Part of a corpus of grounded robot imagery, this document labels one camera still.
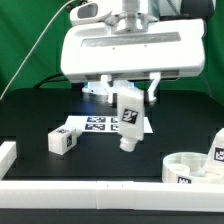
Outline white round stool seat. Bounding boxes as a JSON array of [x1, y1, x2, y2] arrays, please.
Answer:
[[162, 152, 224, 184]]

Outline white left barrier block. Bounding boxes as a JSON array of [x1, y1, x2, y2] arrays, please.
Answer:
[[0, 141, 17, 181]]

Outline white cable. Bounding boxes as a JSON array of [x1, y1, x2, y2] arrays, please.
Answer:
[[0, 0, 76, 101]]

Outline white front barrier rail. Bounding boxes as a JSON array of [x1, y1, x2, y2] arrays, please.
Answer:
[[0, 181, 224, 212]]

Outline paper sheet with tags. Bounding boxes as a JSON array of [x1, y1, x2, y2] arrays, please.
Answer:
[[63, 115, 154, 135]]

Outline black cables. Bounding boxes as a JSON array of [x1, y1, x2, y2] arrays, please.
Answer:
[[32, 72, 68, 90]]

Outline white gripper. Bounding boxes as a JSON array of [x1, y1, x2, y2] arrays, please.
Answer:
[[61, 19, 205, 104]]

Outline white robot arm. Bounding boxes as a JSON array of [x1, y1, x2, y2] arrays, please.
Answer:
[[61, 0, 216, 103]]

